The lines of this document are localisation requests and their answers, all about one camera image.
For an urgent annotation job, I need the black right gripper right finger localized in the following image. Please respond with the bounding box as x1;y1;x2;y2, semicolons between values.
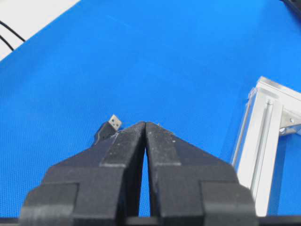
145;122;258;226

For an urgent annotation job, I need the aluminium extrusion frame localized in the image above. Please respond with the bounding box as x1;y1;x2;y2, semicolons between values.
231;76;301;217

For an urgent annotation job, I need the thin black cable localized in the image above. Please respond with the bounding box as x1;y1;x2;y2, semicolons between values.
0;20;25;42
0;35;15;51

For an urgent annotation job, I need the black USB cable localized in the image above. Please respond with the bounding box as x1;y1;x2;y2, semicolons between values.
93;114;122;145

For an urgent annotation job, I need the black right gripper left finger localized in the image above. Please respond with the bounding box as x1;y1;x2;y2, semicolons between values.
20;122;145;226

